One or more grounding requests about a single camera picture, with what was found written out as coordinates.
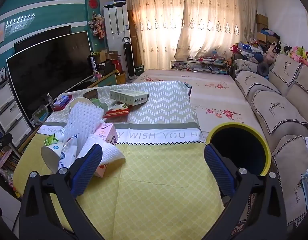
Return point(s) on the pink printed packet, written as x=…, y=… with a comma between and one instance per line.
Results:
x=102, y=170

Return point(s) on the long beige carton box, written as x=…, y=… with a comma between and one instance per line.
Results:
x=129, y=96

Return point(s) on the yellow basket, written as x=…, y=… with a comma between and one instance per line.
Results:
x=121, y=78

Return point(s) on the white plastic drawer unit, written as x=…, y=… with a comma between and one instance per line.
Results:
x=8, y=115

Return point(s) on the dark green small box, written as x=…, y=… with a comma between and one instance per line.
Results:
x=139, y=70

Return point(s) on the large black television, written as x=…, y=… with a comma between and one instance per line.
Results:
x=48, y=72

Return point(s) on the white black tower fan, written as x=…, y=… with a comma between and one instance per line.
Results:
x=129, y=57

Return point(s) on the paper cup with blue print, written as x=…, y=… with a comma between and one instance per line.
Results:
x=50, y=157

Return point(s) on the shelf of books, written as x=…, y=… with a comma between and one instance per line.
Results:
x=6, y=162

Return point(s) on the clear box with green lid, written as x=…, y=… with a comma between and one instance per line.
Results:
x=40, y=115

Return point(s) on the red snack packet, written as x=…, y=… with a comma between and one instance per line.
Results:
x=116, y=112

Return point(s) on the cluttered glass table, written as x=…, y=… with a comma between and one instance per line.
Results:
x=201, y=63

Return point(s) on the blue tissue pack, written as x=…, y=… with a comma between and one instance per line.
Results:
x=61, y=101

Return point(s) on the cream embroidered curtain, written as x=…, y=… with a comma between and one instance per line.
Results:
x=194, y=25

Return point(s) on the green television cabinet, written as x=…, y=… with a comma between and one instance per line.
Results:
x=106, y=78

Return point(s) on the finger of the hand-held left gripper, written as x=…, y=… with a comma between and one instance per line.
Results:
x=2, y=141

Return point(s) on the black monitor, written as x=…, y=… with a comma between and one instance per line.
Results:
x=41, y=36

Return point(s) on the clear plastic cup green band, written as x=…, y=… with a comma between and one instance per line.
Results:
x=99, y=103

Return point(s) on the green wrapper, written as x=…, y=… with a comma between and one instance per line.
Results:
x=50, y=140

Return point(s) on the white blue plastic packet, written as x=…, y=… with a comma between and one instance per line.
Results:
x=67, y=152

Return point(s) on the blue star print bag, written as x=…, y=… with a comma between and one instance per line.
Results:
x=249, y=51

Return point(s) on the white standing air conditioner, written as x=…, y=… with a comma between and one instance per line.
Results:
x=116, y=27

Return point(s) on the framed photo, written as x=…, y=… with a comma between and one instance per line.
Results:
x=0, y=77

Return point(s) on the red tray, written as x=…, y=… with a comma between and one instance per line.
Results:
x=65, y=108

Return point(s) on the paper cup with green print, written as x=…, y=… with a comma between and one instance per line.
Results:
x=77, y=102

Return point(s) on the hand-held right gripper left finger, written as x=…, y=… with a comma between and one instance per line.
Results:
x=87, y=166

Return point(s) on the white foam sheet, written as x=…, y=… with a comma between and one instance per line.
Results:
x=84, y=120
x=109, y=152

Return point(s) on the brown plastic tray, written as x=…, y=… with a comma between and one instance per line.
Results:
x=90, y=93

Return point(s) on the open cardboard box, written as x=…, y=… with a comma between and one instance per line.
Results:
x=111, y=55

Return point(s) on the black bin with yellow rim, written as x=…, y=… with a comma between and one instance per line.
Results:
x=240, y=150

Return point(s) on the beige sofa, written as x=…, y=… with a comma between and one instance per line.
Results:
x=281, y=105

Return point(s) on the red round wall ornament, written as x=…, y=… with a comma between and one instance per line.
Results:
x=93, y=3

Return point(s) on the stacked cardboard boxes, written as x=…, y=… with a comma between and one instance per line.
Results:
x=263, y=27

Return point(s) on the pile of plush toys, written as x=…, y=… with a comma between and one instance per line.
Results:
x=294, y=52

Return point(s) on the pink drink carton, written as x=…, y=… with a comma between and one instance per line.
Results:
x=106, y=132

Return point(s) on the black white book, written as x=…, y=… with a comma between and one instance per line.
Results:
x=92, y=66

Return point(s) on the red box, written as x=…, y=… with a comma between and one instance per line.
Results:
x=117, y=66

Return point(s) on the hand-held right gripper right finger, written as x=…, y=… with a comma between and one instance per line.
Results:
x=219, y=170

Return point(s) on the brown cardboard panel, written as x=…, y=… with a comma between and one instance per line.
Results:
x=134, y=37

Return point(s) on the hanging flower decoration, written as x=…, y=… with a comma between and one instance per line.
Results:
x=97, y=26

